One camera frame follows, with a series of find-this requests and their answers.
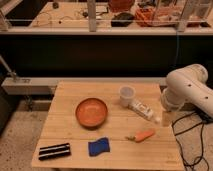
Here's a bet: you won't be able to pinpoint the blue sponge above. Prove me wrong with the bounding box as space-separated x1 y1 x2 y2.
88 137 110 157

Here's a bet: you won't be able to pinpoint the orange bowl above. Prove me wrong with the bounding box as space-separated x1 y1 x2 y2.
75 98 108 128

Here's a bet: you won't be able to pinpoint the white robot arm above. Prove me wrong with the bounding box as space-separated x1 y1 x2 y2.
161 64 213 118

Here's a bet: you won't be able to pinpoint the black whiteboard eraser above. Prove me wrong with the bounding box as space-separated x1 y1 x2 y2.
38 143 71 161

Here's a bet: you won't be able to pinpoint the orange crate on shelf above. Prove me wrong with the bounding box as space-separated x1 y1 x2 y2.
135 8 175 27

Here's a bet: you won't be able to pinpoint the orange toy carrot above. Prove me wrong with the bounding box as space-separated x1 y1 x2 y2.
126 129 155 143

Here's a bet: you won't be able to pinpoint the metal clamp bracket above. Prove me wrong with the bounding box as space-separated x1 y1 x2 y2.
0 55 31 84

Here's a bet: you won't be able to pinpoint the black object on shelf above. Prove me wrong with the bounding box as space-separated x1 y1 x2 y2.
111 12 134 27

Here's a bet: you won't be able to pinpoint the black floor cables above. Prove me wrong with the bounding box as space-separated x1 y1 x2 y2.
171 110 213 171

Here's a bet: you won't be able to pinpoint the white tube bottle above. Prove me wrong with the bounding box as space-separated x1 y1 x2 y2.
129 100 161 124

